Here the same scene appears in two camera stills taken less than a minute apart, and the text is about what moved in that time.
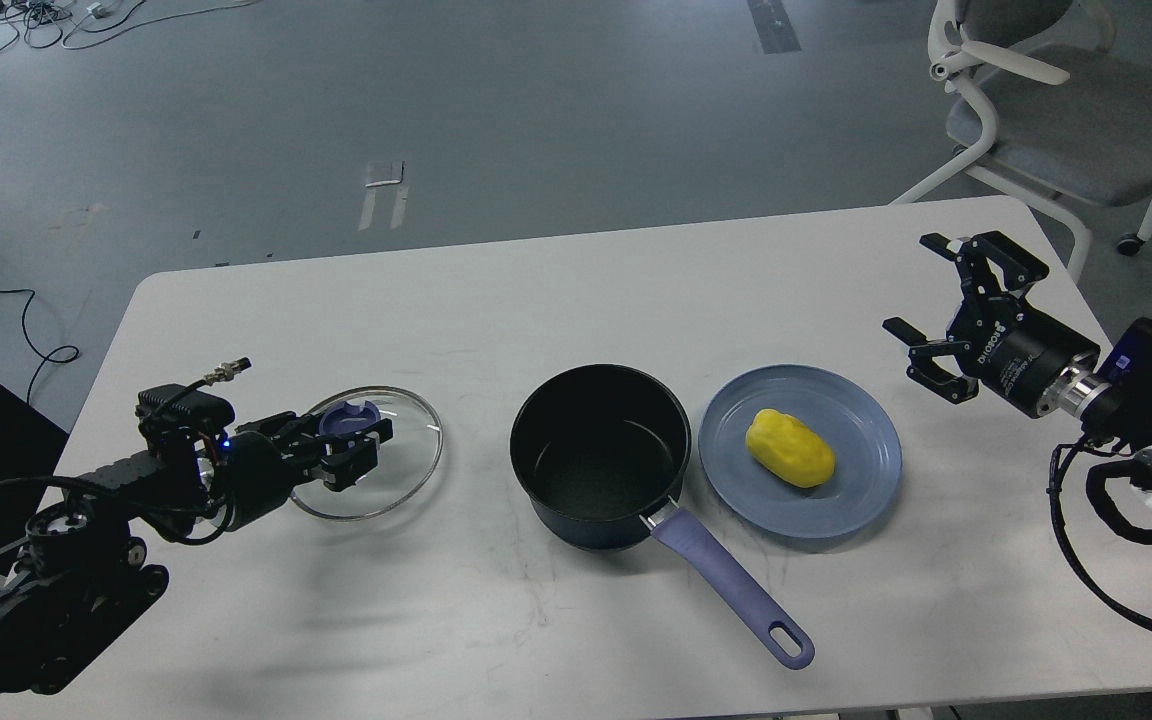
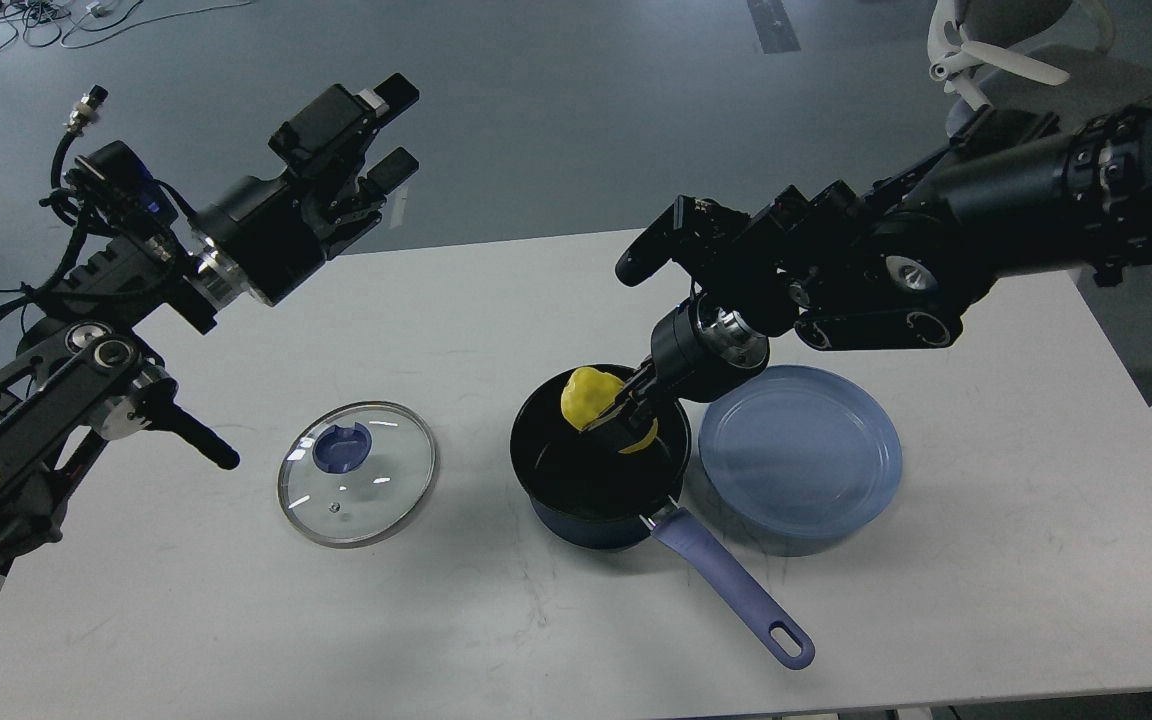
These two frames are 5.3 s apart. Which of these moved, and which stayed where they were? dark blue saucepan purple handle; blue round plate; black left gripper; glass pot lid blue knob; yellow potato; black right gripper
Moved: yellow potato; black right gripper; black left gripper; glass pot lid blue knob
Stayed: dark blue saucepan purple handle; blue round plate
